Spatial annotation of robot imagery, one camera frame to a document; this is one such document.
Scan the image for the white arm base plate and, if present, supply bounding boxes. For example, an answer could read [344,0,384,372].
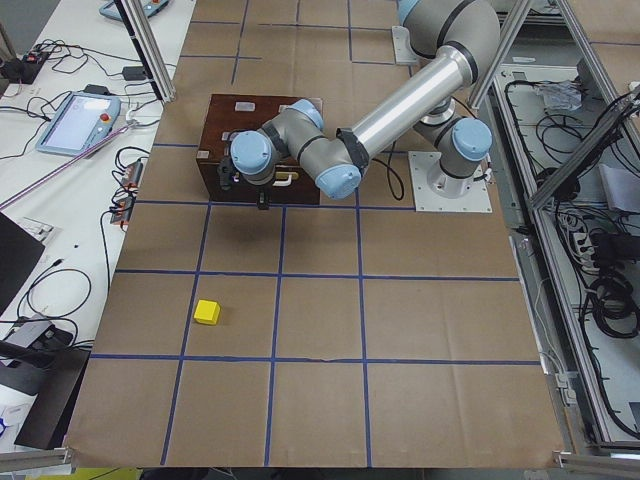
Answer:
[408,151,493,214]

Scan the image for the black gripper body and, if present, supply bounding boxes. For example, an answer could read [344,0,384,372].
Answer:
[217,156,239,191]

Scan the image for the aluminium frame post left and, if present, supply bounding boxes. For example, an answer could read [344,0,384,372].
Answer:
[115,0,176,103]

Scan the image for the aluminium frame right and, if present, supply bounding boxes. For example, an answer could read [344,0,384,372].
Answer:
[481,1,639,455]

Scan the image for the black laptop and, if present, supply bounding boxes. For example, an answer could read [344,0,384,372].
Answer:
[0,214,45,313]

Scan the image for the teach pendant tablet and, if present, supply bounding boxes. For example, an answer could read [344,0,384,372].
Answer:
[36,92,121,157]

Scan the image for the yellow block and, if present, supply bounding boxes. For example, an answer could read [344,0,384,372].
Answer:
[193,299,221,325]

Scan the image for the wooden drawer white handle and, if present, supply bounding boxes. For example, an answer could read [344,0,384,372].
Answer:
[196,151,320,209]

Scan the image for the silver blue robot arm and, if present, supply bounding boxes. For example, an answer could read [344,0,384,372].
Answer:
[230,1,500,199]

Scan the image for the grey camera device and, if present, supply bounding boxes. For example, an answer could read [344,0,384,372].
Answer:
[1,318,74,367]

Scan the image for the brown wooden drawer cabinet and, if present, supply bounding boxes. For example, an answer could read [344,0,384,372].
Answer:
[197,94,323,186]

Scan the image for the black cable bundle right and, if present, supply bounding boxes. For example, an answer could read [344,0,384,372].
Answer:
[549,199,640,341]

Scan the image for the black power adapter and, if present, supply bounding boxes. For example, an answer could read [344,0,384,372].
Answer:
[121,66,147,81]

